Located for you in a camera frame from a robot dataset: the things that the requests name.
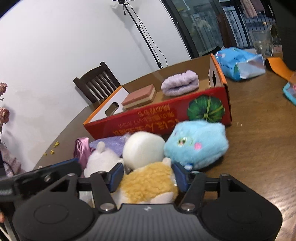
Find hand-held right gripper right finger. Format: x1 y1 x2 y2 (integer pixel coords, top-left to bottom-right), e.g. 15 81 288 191
172 162 249 213

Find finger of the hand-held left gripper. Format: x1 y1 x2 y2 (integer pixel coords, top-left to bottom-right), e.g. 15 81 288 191
13 159 83 198

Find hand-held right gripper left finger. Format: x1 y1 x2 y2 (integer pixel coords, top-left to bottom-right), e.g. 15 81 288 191
47 162 125 213

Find white plush toy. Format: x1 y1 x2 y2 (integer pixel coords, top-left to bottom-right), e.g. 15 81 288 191
83 141 124 178

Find yellow plush toy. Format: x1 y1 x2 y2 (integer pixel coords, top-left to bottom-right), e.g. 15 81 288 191
116 158 179 204

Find pink satin cloth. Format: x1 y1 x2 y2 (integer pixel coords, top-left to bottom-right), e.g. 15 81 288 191
73 137 92 171

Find red cardboard box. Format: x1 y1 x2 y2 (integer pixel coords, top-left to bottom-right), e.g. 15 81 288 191
83 54 232 141

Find pale pink patterned cloth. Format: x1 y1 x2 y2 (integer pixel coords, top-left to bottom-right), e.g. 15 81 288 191
0 144 26 178

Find scattered yellow flower bits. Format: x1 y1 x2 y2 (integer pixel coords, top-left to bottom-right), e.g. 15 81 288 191
43 141 60 156

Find white foam block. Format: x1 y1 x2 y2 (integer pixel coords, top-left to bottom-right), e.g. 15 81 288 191
122 131 166 169

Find blue plush toy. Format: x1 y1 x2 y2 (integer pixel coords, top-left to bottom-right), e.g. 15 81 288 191
164 120 229 171

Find dried pink flower bouquet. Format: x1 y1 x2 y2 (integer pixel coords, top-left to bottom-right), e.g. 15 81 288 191
0 82 11 135

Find pink layered sponge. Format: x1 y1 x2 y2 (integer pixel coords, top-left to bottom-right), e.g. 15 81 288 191
121 84 157 110

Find lavender fluffy scrunchie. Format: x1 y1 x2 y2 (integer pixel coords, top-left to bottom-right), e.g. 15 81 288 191
161 70 199 96

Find dark wooden chair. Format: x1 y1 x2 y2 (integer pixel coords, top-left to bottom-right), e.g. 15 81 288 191
73 62 122 104

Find blue tissue pack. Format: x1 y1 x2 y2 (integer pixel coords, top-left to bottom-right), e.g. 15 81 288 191
215 47 266 81

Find light blue snack packet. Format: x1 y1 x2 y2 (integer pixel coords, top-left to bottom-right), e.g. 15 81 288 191
282 81 296 103

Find orange flat card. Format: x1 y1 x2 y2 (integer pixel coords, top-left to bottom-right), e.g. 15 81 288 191
265 57 296 80

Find studio light on stand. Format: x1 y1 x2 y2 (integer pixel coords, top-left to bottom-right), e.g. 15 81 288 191
112 0 163 69

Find brown wooden chair back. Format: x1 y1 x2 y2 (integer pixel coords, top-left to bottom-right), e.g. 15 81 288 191
217 14 232 47

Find glass balcony door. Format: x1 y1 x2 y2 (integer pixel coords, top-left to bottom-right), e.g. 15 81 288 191
162 0 278 59

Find clear plastic cup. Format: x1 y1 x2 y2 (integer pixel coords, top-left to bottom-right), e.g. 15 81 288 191
251 28 274 57

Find black board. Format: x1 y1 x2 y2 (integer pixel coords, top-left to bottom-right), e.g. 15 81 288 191
275 0 296 70

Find hanging clothes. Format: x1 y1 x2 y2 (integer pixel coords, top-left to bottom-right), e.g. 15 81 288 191
240 0 264 18

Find purple drawstring pouch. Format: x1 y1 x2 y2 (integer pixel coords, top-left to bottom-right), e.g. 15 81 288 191
89 136 130 157

